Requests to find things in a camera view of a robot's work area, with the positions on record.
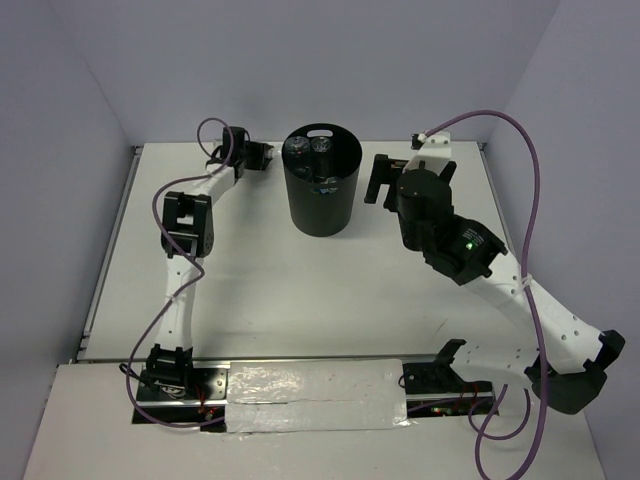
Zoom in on clear bottle blue cap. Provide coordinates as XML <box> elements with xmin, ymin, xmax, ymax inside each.
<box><xmin>283</xmin><ymin>136</ymin><xmax>313</xmax><ymax>181</ymax></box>

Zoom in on labelled bottle white cap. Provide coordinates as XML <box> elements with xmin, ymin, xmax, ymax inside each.
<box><xmin>311</xmin><ymin>176</ymin><xmax>341</xmax><ymax>195</ymax></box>

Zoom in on crushed clear plastic bottle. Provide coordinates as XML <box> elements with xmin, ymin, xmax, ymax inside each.
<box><xmin>310</xmin><ymin>136</ymin><xmax>335</xmax><ymax>183</ymax></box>

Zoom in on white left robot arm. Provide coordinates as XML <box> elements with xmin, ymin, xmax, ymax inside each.
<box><xmin>141</xmin><ymin>126</ymin><xmax>273</xmax><ymax>399</ymax></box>

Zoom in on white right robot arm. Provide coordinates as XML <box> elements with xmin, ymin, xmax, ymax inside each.
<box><xmin>364</xmin><ymin>154</ymin><xmax>625</xmax><ymax>415</ymax></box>

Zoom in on black plastic bin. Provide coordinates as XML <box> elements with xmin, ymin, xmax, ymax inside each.
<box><xmin>281</xmin><ymin>123</ymin><xmax>363</xmax><ymax>237</ymax></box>

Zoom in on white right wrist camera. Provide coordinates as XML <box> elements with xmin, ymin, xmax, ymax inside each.
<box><xmin>403</xmin><ymin>131</ymin><xmax>452</xmax><ymax>174</ymax></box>

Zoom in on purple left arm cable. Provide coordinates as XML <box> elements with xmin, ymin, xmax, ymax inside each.
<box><xmin>124</xmin><ymin>117</ymin><xmax>236</xmax><ymax>432</ymax></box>

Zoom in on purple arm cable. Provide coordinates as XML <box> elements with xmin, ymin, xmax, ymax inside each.
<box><xmin>124</xmin><ymin>117</ymin><xmax>236</xmax><ymax>432</ymax></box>
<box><xmin>422</xmin><ymin>109</ymin><xmax>551</xmax><ymax>480</ymax></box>

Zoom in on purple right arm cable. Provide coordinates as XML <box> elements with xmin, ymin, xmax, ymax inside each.
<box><xmin>422</xmin><ymin>109</ymin><xmax>551</xmax><ymax>480</ymax></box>

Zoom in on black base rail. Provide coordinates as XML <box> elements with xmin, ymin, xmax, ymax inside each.
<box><xmin>130</xmin><ymin>357</ymin><xmax>495</xmax><ymax>432</ymax></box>

